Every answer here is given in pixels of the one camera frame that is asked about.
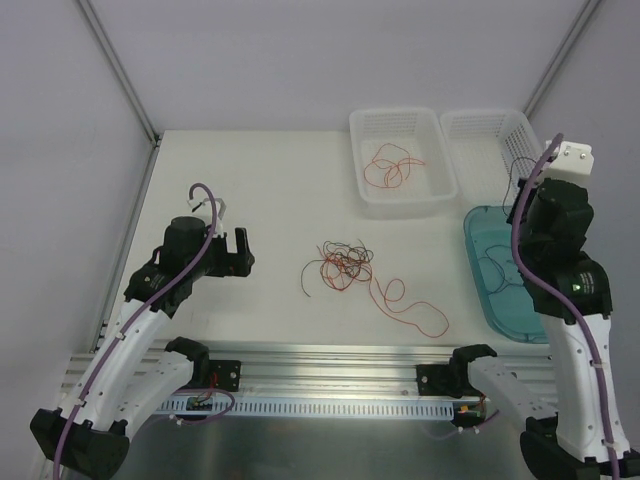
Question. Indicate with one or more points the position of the left aluminium frame post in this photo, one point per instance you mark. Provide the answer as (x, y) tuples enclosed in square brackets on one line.
[(97, 29)]

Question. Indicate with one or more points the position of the right white perforated basket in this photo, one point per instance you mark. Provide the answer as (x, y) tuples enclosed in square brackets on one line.
[(490, 149)]

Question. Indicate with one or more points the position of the white perforated basket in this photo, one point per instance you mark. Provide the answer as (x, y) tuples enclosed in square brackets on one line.
[(402, 165), (490, 149)]

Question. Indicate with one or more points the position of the teal transparent plastic tub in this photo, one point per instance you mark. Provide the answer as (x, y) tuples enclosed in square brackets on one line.
[(506, 304)]

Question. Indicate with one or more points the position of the aluminium frame post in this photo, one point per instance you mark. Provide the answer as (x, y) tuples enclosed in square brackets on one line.
[(584, 17), (97, 29)]

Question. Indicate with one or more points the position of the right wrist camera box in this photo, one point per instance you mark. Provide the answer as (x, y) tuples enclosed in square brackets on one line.
[(571, 162)]

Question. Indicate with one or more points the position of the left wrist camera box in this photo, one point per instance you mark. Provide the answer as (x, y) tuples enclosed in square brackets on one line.
[(201, 208)]

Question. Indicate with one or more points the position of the white slotted cable duct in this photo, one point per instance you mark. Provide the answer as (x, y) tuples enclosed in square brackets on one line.
[(403, 409)]

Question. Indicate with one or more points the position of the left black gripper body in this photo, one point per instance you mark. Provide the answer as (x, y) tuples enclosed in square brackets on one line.
[(232, 261)]

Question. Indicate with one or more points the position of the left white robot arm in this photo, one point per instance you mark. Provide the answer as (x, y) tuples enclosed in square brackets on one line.
[(91, 430)]

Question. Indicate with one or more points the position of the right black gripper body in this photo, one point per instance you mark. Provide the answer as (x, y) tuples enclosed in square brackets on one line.
[(518, 203)]

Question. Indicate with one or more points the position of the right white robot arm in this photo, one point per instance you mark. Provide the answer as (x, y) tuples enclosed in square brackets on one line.
[(582, 436)]

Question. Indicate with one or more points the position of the left white perforated basket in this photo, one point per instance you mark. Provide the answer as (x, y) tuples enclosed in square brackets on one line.
[(402, 165)]

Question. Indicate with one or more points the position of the right aluminium frame post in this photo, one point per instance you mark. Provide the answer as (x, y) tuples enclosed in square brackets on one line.
[(584, 17)]

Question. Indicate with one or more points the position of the aluminium mounting rail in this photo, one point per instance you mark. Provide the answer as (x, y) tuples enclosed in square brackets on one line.
[(339, 371)]

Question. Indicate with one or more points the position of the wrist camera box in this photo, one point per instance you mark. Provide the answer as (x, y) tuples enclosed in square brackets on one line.
[(201, 208), (571, 162)]

